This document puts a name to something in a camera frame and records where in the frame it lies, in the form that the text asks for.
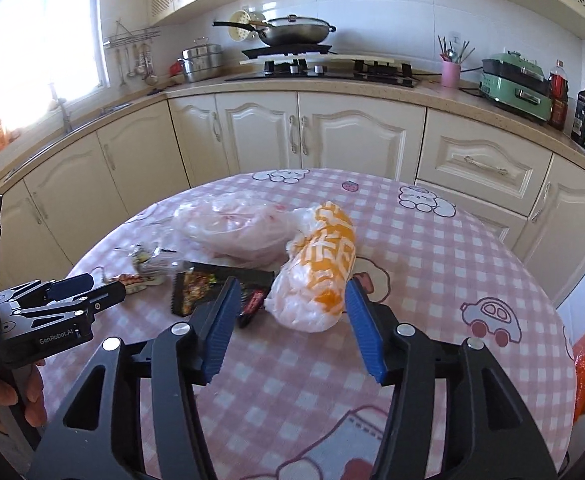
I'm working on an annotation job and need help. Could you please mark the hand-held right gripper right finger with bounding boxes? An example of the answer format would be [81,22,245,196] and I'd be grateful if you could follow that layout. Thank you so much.
[343,277,559,480]

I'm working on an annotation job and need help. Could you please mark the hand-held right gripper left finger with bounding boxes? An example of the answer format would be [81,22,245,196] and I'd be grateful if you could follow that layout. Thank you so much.
[31,276,243,480]

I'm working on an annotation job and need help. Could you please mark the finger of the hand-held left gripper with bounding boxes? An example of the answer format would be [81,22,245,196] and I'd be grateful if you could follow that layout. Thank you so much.
[12,281,127,322]
[10,273,96,306]

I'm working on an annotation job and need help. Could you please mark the small reddish snack wrapper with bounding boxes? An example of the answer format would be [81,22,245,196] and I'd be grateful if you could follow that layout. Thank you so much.
[114,272,148,295]

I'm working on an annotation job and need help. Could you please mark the small black red wrapper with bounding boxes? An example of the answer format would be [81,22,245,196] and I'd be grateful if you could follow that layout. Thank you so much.
[236,285,269,330]

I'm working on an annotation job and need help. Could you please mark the dark printed snack wrapper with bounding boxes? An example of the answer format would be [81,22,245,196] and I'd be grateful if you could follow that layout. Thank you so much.
[171,262,276,318]

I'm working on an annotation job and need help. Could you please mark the small green yellow wrapper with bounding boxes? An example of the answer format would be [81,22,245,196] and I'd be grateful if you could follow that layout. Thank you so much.
[130,242,156,276]

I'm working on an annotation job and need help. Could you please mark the small clear wrapper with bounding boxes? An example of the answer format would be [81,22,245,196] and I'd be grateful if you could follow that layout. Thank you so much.
[145,247,186,286]

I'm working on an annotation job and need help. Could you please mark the orange white plastic bag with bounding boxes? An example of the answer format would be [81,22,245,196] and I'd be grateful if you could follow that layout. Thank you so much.
[264,201,358,332]

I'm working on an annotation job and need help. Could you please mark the translucent white plastic bag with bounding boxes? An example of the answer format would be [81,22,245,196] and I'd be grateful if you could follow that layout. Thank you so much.
[171,194,300,267]

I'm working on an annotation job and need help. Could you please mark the round table with pink cloth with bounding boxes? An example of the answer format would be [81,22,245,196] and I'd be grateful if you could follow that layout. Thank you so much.
[65,167,578,480]

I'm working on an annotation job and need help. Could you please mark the steel kitchen faucet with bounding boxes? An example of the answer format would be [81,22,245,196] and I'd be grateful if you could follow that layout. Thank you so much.
[47,85,73,133]

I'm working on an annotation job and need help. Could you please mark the cream lower kitchen cabinets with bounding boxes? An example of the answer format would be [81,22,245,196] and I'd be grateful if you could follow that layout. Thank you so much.
[0,91,585,311]

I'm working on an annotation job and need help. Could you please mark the cream cabinet drawer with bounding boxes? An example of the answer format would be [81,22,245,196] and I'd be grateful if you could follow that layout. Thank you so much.
[416,109,553,216]

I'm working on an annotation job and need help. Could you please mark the hanging metal skimmer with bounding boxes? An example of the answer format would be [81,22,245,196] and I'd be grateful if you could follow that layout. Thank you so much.
[140,42,158,85]

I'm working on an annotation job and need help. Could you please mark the beige kitchen countertop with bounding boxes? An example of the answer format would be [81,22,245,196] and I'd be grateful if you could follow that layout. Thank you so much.
[0,67,585,196]

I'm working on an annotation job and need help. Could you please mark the steel steamer pot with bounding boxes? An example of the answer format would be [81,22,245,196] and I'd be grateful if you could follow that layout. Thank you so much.
[178,37,224,83]

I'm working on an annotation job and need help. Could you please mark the sliding kitchen window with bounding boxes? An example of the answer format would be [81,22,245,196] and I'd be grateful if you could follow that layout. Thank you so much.
[0,0,110,126]

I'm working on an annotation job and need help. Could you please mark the black glass gas hob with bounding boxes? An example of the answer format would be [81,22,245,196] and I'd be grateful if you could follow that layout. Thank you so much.
[225,59,420,89]

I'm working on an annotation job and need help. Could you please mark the pink utensil cup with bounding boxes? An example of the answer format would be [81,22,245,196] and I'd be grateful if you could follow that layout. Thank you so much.
[441,59,462,88]

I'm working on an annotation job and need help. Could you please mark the green electric cooking pot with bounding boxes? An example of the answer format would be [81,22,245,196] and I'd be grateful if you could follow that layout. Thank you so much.
[478,52,554,122]

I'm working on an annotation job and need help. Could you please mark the black portable stove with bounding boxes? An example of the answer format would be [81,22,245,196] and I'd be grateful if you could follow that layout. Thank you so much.
[241,44,333,59]

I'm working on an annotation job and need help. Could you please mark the bundle of chopsticks and spoons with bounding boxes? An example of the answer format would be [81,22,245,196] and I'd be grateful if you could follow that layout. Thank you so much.
[437,35,475,65]

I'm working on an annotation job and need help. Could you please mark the pale yellow colander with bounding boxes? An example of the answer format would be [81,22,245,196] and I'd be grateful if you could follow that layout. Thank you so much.
[229,10,268,43]

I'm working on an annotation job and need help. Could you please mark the red label sauce bottle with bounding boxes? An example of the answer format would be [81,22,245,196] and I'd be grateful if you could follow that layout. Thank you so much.
[548,59,569,131]

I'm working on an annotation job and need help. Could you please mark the dark glass bottle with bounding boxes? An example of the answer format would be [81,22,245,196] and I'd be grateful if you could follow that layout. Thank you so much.
[571,77,585,147]

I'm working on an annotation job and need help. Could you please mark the steel wok with lid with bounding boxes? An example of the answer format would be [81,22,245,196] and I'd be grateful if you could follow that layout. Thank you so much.
[212,14,337,47]

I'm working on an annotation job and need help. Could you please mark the metal wall utensil rack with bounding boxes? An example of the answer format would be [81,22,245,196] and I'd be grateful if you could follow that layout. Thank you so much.
[103,20,160,48]

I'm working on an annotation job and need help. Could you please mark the black power cable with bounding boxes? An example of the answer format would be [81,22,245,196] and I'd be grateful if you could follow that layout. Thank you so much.
[415,71,483,98]

